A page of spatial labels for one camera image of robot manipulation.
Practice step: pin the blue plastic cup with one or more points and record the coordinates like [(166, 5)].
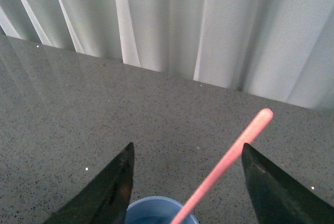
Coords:
[(153, 209)]

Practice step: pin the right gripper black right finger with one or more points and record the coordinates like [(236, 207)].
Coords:
[(276, 196)]

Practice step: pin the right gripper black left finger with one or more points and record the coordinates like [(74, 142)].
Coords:
[(106, 198)]

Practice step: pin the white pleated curtain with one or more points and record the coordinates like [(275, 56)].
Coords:
[(277, 49)]

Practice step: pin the pink chopstick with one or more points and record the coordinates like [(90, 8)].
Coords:
[(254, 128)]

